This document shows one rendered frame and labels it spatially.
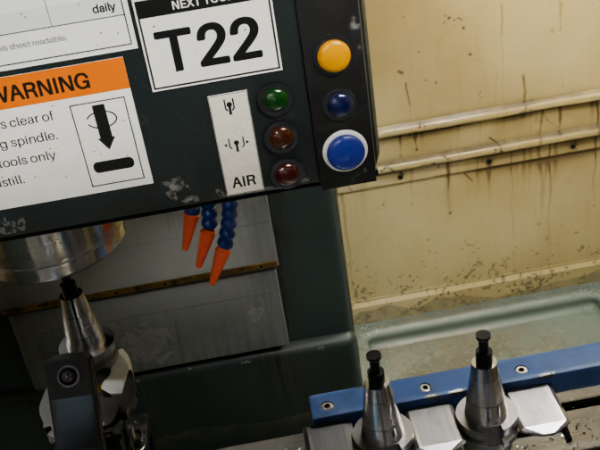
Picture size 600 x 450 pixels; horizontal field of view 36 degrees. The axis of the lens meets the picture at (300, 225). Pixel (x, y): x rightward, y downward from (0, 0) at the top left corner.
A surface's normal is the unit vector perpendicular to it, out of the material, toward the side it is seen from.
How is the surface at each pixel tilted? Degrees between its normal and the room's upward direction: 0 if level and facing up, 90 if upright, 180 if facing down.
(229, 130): 90
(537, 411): 0
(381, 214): 90
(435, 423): 0
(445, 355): 0
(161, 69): 90
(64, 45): 90
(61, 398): 59
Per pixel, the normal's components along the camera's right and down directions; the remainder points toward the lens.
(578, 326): -0.14, -0.85
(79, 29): 0.12, 0.50
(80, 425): 0.07, -0.02
